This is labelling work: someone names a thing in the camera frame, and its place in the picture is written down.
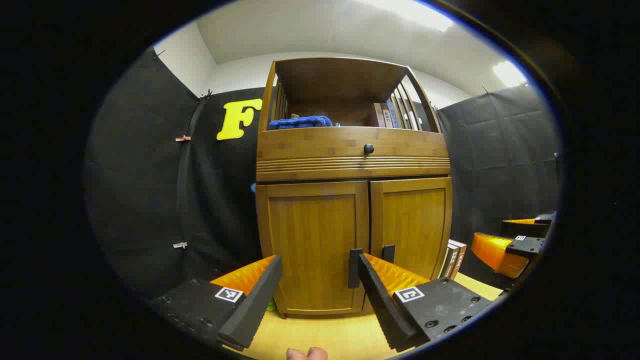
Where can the grey brown standing book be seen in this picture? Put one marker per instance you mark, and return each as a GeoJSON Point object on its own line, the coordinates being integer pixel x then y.
{"type": "Point", "coordinates": [447, 262]}

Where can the ceiling light panel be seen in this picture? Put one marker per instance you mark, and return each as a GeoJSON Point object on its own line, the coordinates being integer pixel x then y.
{"type": "Point", "coordinates": [510, 74]}
{"type": "Point", "coordinates": [415, 12]}

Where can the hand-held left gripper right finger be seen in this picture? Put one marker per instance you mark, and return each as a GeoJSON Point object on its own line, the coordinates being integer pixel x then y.
{"type": "Point", "coordinates": [382, 305]}

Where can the dark brown spine book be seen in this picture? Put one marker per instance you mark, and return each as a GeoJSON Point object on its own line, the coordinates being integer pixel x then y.
{"type": "Point", "coordinates": [387, 116]}

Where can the wooden drawer with black knob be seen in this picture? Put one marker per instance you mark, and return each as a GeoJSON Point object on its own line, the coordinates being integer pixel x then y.
{"type": "Point", "coordinates": [320, 145]}

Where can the blue folded towel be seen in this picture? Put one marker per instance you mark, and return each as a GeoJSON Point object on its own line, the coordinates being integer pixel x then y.
{"type": "Point", "coordinates": [300, 122]}

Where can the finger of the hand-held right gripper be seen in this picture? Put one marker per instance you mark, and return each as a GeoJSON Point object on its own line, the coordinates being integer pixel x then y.
{"type": "Point", "coordinates": [525, 246]}
{"type": "Point", "coordinates": [525, 230]}

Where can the wooden shoe cabinet door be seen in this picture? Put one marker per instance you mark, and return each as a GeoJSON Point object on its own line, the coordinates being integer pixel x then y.
{"type": "Point", "coordinates": [415, 225]}
{"type": "Point", "coordinates": [310, 240]}

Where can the wooden double-door shoe cabinet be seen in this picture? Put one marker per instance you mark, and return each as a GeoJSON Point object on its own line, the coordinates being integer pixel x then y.
{"type": "Point", "coordinates": [340, 80]}

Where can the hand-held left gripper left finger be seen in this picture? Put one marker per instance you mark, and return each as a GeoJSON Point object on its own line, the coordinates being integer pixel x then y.
{"type": "Point", "coordinates": [250, 310]}

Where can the reddish small clip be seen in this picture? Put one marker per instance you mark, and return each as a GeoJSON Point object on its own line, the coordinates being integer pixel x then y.
{"type": "Point", "coordinates": [183, 138]}

